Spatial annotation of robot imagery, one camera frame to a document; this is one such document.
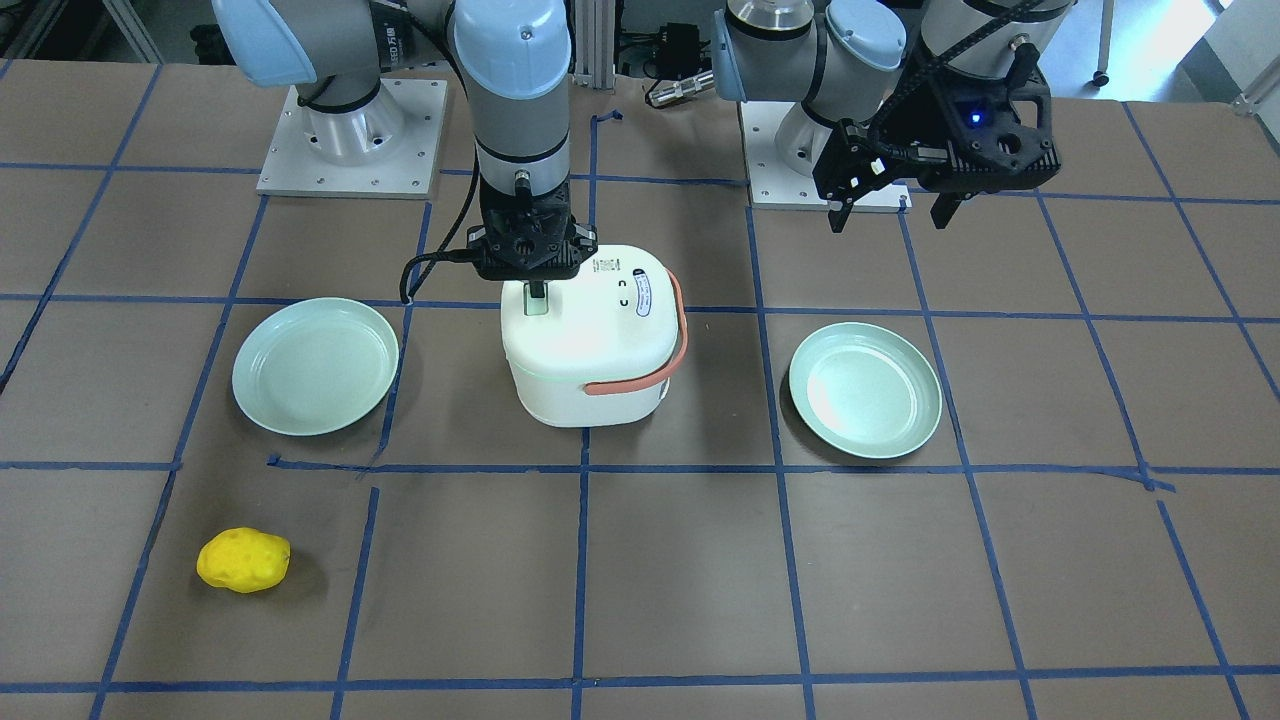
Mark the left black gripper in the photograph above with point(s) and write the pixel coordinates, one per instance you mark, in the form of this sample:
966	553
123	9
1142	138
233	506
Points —
912	127

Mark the yellow toy lemon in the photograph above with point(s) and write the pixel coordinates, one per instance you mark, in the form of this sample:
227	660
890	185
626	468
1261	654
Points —
244	560

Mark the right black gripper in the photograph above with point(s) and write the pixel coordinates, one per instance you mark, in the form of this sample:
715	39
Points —
537	291

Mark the green plate far side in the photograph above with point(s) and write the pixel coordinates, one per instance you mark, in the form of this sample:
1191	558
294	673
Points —
865	390

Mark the green plate near lemon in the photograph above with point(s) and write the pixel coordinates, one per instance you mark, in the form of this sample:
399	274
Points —
315	367

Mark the aluminium frame post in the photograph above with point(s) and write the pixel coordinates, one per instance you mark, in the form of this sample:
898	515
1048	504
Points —
593	26

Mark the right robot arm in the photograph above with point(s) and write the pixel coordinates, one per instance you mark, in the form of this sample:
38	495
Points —
511	60

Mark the white rice cooker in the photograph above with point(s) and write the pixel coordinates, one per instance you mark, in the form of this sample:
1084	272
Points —
598	349

